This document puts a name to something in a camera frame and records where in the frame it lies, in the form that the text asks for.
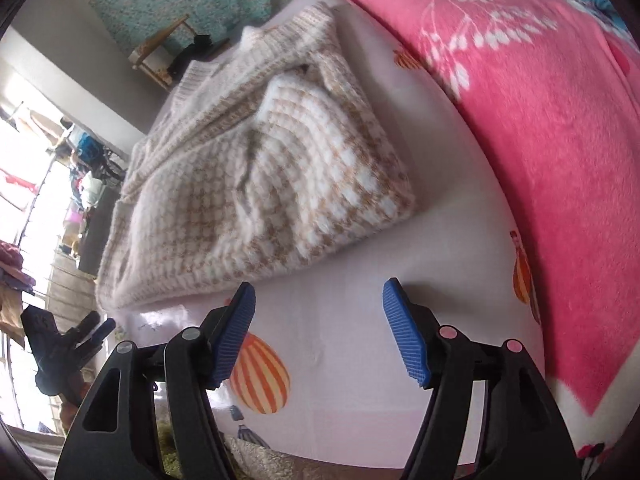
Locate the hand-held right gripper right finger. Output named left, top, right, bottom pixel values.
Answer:
left=382, top=277, right=593, bottom=480

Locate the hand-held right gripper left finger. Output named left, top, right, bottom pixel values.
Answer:
left=54, top=281, right=257, bottom=480

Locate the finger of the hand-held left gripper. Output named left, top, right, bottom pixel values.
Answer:
left=80, top=318, right=117, bottom=358
left=70, top=311, right=101, bottom=343

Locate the beige houndstooth knit coat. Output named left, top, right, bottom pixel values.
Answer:
left=95, top=2, right=417, bottom=311

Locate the person's left forearm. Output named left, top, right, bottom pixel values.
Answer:
left=59, top=377, right=93, bottom=433

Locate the metal window railing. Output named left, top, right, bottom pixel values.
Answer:
left=0, top=105, right=101, bottom=411

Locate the green fluffy cloth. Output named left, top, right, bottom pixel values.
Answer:
left=155, top=420, right=181, bottom=480

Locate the white fluffy blanket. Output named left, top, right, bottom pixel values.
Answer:
left=220, top=435, right=411, bottom=480

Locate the pink floral blanket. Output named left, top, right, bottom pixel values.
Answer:
left=330, top=0, right=640, bottom=461

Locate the black bag on chair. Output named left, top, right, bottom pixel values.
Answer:
left=167, top=34, right=231, bottom=76

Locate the wooden chair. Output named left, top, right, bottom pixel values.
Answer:
left=129, top=14, right=231, bottom=92

